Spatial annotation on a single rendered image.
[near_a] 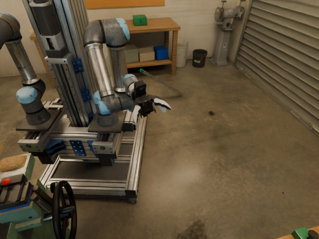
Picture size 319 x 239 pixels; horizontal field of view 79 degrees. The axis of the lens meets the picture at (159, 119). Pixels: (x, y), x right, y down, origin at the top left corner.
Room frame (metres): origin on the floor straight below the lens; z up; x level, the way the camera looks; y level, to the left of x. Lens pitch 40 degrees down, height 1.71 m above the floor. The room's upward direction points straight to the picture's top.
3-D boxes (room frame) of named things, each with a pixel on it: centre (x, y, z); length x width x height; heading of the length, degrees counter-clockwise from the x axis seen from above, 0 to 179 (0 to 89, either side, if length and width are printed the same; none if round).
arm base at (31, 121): (1.08, 0.86, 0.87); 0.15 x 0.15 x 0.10
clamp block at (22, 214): (0.41, 0.58, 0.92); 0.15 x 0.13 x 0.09; 16
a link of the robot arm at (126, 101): (0.86, 0.15, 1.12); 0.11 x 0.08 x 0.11; 114
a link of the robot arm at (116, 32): (1.11, 0.24, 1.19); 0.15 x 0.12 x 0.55; 114
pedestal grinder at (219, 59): (3.92, -1.24, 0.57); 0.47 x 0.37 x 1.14; 103
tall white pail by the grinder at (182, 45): (3.79, -0.41, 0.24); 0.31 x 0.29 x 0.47; 103
